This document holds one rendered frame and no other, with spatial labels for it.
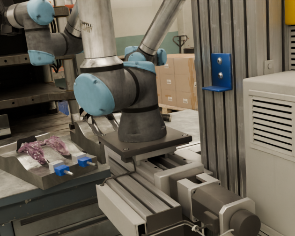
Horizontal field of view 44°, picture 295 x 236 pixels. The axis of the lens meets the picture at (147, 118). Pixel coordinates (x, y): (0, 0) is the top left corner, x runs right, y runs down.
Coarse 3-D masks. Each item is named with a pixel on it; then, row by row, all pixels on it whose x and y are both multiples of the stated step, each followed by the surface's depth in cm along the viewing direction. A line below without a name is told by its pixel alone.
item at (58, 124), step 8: (8, 120) 283; (16, 120) 280; (24, 120) 277; (32, 120) 274; (40, 120) 271; (48, 120) 268; (56, 120) 266; (64, 120) 263; (16, 128) 253; (24, 128) 250; (32, 128) 248; (40, 128) 247; (48, 128) 244; (56, 128) 241; (64, 128) 239
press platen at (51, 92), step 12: (36, 84) 280; (48, 84) 278; (0, 96) 231; (12, 96) 226; (24, 96) 220; (36, 96) 222; (48, 96) 225; (60, 96) 224; (72, 96) 223; (0, 108) 213
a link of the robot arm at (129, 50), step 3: (126, 48) 162; (129, 48) 161; (132, 48) 160; (135, 48) 161; (126, 51) 162; (129, 51) 161; (132, 51) 160; (135, 51) 161; (126, 54) 161; (129, 54) 161; (126, 57) 162; (126, 60) 162
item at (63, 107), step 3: (60, 102) 565; (63, 102) 536; (66, 102) 539; (60, 105) 535; (63, 105) 537; (66, 105) 540; (60, 108) 535; (63, 108) 538; (66, 108) 540; (63, 111) 539; (66, 111) 541; (66, 114) 541
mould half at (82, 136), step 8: (80, 120) 190; (96, 120) 188; (104, 120) 189; (80, 128) 181; (88, 128) 182; (104, 128) 184; (112, 128) 184; (72, 136) 200; (80, 136) 184; (88, 136) 176; (96, 136) 175; (80, 144) 187; (88, 144) 173; (96, 144) 162; (88, 152) 176; (96, 152) 164; (104, 152) 160; (104, 160) 160
